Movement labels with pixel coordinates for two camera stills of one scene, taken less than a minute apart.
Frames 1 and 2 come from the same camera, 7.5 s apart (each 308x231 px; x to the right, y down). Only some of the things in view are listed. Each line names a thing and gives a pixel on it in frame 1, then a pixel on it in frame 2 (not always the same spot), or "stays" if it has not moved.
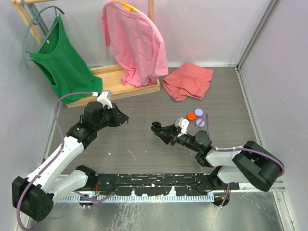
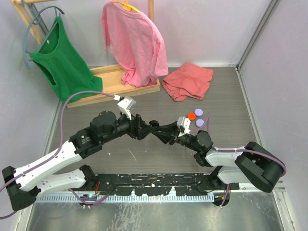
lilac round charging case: x=197 y=122 stays
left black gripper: x=119 y=117 to x=138 y=128
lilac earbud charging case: x=198 y=112 stays
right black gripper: x=169 y=130 stays
